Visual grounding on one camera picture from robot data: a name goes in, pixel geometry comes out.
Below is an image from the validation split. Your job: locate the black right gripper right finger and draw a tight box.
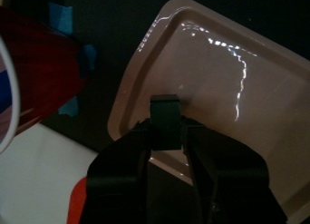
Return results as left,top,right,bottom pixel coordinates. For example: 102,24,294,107
181,115,289,224

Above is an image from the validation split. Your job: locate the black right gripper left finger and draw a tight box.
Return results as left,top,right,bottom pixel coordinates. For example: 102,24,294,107
78,118,153,224

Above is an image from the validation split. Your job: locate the white cutting board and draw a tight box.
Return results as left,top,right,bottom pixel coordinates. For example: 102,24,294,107
0,122,101,224

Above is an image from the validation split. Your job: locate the blue tape piece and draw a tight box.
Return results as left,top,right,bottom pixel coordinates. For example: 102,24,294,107
47,1,75,35
78,44,98,75
58,95,81,117

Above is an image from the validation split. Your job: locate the red cup with white rim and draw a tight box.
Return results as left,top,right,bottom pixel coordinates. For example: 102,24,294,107
0,5,89,154

